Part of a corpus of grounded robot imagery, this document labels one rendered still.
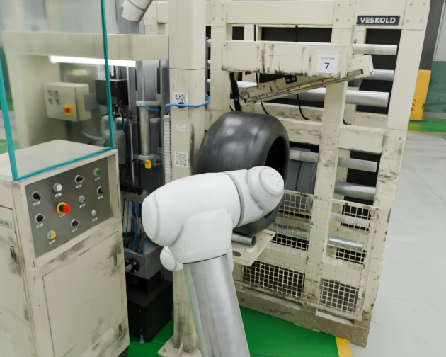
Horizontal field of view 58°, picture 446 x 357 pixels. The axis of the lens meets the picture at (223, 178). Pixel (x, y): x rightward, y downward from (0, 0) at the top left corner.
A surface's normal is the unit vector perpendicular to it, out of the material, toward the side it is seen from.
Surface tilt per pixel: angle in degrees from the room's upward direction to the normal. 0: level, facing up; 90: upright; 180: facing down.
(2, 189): 90
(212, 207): 71
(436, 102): 90
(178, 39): 90
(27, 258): 90
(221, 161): 65
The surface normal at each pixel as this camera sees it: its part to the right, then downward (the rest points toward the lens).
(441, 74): -0.13, 0.33
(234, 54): -0.44, 0.29
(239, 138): -0.27, -0.51
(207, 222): 0.45, -0.08
